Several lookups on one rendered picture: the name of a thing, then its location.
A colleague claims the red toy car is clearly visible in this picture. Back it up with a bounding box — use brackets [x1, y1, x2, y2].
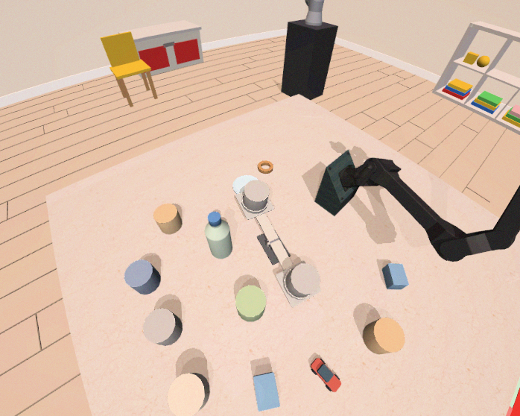
[311, 358, 341, 392]

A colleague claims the brown wooden ring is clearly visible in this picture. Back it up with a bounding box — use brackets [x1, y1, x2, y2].
[258, 160, 273, 174]

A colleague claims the light blue block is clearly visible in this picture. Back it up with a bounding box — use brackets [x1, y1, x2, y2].
[382, 263, 409, 290]
[253, 372, 280, 412]

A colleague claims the brown cylinder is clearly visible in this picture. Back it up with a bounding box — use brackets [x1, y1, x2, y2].
[362, 318, 405, 354]
[153, 204, 183, 235]

